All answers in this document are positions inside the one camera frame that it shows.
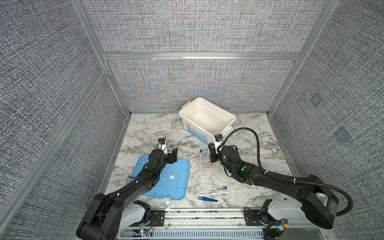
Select clear test tube rack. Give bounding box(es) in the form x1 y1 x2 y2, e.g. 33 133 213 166
196 152 226 176

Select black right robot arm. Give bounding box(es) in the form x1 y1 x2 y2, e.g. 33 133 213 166
208 143 339 229

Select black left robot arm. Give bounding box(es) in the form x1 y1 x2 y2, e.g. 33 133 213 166
76 148 178 240

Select blue plastic bin lid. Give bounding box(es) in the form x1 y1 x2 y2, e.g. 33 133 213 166
144 159 190 200

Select white plastic pipette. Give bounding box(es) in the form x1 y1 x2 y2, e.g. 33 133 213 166
199 191 235 197

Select small clear glass flask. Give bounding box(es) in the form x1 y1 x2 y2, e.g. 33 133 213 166
163 197 172 211

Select white plastic storage bin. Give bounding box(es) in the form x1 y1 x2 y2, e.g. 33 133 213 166
179 97 236 145

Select blue plastic tweezers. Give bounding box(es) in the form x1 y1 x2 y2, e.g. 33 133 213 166
198 197 218 202

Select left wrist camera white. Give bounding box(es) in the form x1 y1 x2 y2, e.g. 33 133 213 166
157 138 168 154

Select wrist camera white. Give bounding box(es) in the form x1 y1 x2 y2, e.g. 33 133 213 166
157 138 168 154
214 134 223 152

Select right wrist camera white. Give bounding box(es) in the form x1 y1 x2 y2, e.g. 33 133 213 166
214 134 223 152

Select black corrugated cable conduit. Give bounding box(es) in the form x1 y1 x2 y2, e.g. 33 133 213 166
220 127 354 217

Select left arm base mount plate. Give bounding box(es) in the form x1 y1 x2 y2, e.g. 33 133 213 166
131 210 166 228

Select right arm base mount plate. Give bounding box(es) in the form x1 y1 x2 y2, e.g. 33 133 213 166
243 208 270 227

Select aluminium front rail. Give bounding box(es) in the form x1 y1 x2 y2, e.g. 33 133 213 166
115 209 333 240

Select aluminium enclosure frame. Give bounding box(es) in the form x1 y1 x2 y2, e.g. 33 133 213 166
0 0 341 224

